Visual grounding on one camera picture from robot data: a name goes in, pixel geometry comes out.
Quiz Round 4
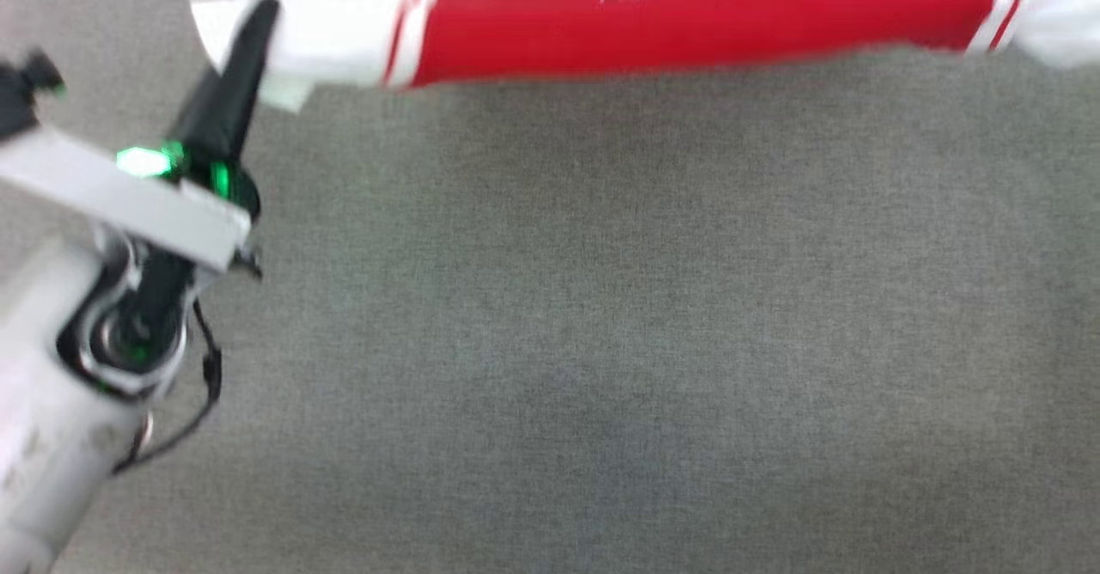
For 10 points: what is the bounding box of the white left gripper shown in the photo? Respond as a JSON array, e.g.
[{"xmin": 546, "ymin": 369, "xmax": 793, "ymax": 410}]
[{"xmin": 0, "ymin": 0, "xmax": 283, "ymax": 272}]

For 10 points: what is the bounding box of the red white sports jersey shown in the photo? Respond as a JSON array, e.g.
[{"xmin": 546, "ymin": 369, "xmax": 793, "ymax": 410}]
[{"xmin": 189, "ymin": 0, "xmax": 1100, "ymax": 115}]

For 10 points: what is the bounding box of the grey fabric sofa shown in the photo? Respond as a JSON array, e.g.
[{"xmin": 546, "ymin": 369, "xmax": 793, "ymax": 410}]
[{"xmin": 0, "ymin": 0, "xmax": 1100, "ymax": 574}]

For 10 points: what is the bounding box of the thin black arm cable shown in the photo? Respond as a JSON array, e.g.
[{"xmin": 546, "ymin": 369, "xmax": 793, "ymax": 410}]
[{"xmin": 112, "ymin": 299, "xmax": 224, "ymax": 476}]

